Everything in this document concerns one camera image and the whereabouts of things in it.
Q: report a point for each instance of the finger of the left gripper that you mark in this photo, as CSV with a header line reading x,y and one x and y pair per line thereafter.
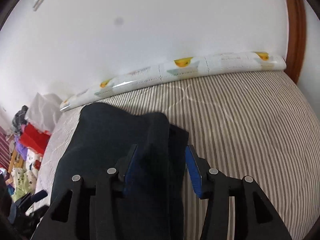
x,y
38,196

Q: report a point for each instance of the brown wooden door frame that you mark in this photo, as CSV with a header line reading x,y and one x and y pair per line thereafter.
x,y
296,38

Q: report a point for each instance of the black long-sleeve sweatshirt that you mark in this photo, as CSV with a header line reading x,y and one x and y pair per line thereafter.
x,y
153,206

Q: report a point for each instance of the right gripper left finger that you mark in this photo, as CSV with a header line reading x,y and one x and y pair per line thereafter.
x,y
83,212

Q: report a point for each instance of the red paper shopping bag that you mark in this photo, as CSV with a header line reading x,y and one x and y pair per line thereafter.
x,y
34,139

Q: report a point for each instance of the grey plaid cloth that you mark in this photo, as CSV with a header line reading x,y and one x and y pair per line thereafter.
x,y
19,121

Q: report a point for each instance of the white Miniso plastic bag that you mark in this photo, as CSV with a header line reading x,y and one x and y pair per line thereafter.
x,y
44,112

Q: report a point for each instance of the grey striped quilted mattress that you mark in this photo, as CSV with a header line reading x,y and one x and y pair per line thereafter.
x,y
253,123

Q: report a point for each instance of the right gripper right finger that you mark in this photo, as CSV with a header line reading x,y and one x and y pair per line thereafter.
x,y
237,205

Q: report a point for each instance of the white patterned rolled mat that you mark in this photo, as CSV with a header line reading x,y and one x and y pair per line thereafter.
x,y
181,69

